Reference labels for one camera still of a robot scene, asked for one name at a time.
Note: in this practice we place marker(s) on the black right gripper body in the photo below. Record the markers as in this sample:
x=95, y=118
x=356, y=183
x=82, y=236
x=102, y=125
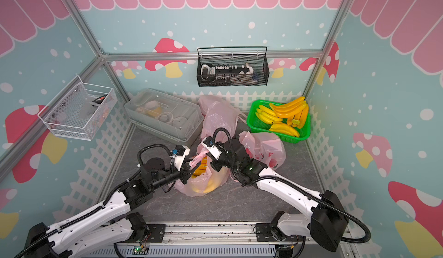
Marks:
x=223, y=161

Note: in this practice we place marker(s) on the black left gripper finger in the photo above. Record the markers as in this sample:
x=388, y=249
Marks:
x=190, y=165
x=186, y=174

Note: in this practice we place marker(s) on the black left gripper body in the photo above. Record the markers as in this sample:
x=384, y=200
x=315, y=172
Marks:
x=169, y=178

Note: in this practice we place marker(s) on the pink plastic bag front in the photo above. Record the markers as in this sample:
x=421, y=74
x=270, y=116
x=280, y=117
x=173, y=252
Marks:
x=205, y=183

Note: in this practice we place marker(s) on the pink plastic bag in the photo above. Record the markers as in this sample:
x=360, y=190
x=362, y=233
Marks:
x=218, y=113
x=205, y=183
x=265, y=147

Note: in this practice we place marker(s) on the yellow banana bunch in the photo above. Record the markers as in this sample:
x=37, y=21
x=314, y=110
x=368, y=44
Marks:
x=278, y=125
x=203, y=167

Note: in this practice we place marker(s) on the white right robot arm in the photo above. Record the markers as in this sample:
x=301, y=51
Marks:
x=326, y=221

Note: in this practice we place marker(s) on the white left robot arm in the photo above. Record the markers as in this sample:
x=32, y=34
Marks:
x=113, y=220

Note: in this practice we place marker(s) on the pink plastic bag right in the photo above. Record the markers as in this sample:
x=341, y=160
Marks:
x=265, y=147

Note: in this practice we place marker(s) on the pink plastic bag back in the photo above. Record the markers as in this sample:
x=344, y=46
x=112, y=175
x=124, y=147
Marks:
x=218, y=113

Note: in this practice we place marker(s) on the yellow banana bunch in basket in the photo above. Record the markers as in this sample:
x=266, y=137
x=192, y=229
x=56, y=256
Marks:
x=278, y=125

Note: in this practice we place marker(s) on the orange banana bunch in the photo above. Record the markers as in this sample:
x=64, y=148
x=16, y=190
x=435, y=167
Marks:
x=295, y=112

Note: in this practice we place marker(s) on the green plastic basket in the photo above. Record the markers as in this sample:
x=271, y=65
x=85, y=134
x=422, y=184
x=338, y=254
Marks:
x=257, y=126

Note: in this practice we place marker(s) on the clear lidded storage box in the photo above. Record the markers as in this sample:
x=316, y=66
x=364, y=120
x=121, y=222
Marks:
x=166, y=116

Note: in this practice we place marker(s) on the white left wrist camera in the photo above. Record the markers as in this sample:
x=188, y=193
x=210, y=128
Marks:
x=179, y=154

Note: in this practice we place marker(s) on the metal base rail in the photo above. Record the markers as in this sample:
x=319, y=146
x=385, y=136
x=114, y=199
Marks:
x=221, y=240

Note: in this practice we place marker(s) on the black wire mesh basket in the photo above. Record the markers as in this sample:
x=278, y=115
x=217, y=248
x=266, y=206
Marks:
x=232, y=66

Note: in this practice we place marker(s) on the white wire mesh basket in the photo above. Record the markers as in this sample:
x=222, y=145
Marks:
x=79, y=110

